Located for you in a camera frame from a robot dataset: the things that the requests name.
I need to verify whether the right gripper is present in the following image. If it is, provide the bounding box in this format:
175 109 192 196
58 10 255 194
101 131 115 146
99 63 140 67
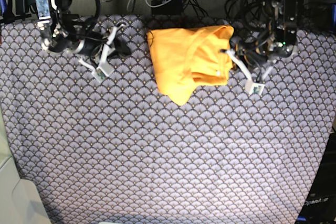
40 20 131 82

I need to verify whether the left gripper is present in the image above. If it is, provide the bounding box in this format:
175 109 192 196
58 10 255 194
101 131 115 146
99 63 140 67
220 28 298 95

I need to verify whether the yellow T-shirt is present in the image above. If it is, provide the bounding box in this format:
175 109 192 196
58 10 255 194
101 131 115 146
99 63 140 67
147 25 234 106

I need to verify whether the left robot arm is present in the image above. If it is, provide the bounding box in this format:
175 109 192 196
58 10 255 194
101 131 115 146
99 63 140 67
223 0 298 95

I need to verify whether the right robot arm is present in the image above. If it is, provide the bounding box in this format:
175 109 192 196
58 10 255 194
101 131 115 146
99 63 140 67
35 0 131 83

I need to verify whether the blue fan-pattern table cloth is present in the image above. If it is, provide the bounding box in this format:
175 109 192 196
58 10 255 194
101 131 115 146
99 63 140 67
1 15 335 223

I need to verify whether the black OpenArm box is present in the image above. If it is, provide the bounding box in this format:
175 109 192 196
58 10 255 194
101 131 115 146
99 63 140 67
296 133 336 223

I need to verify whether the white plastic bin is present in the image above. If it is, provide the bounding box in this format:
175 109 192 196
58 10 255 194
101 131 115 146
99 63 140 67
0 113 52 224

